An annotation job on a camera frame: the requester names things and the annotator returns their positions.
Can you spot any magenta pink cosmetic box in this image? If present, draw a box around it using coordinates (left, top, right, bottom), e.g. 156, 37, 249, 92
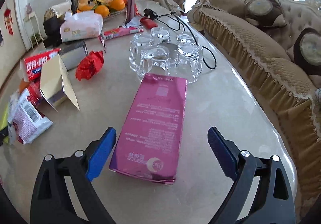
109, 73, 187, 184

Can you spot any silver cardboard box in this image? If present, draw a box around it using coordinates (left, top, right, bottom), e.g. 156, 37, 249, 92
59, 40, 88, 71

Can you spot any red white toothpaste box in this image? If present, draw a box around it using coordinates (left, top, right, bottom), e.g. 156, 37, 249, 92
20, 48, 61, 82

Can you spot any orange box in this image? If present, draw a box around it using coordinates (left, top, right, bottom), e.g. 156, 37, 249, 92
18, 79, 30, 94

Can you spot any ornate white marble coffee table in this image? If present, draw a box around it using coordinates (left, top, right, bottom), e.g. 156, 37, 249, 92
0, 0, 299, 224

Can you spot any red white snack bag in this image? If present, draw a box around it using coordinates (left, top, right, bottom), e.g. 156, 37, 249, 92
7, 81, 53, 145

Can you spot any tan open cardboard box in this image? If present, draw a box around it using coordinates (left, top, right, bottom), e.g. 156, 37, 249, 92
40, 54, 80, 110

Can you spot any crumpled red wrapper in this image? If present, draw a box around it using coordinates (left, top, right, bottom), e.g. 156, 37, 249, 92
75, 50, 104, 81

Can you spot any yellow green small box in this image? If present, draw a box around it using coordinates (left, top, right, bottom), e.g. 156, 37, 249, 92
0, 104, 9, 146

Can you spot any clear glass cup set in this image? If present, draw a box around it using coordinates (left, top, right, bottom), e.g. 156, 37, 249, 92
129, 28, 203, 84

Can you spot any beige sofa right side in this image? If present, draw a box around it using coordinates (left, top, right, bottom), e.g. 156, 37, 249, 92
188, 0, 320, 217

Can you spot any round embroidered brown cushion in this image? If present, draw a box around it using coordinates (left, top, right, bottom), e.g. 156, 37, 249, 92
293, 28, 320, 76

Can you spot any pink long candy box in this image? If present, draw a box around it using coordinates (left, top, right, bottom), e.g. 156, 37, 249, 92
99, 27, 144, 41

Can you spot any white tissue pack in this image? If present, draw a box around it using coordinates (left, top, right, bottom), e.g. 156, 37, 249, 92
60, 11, 103, 42

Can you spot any black cylinder speaker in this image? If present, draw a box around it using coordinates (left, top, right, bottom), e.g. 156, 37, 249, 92
43, 16, 62, 48

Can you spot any small red pouch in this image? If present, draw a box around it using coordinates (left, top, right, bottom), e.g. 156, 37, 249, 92
140, 17, 158, 30

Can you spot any orange fruit left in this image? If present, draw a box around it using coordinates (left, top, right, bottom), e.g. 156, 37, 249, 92
94, 5, 110, 18

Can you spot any orange fruit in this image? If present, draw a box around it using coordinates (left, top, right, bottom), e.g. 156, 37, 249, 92
108, 0, 126, 11
94, 5, 110, 18

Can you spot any white tall side stand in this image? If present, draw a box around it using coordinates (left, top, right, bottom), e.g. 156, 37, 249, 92
23, 11, 44, 49

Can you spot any orange fruit right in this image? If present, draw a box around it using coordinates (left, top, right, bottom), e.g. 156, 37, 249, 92
108, 0, 126, 11

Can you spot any pink vase on stand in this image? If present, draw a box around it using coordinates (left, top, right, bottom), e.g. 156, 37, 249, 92
25, 3, 33, 15

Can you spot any red Chinese knot ornament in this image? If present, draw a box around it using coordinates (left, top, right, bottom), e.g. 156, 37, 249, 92
3, 8, 14, 36

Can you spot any black charger with cable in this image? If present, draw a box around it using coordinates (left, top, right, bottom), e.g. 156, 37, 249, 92
143, 8, 217, 70

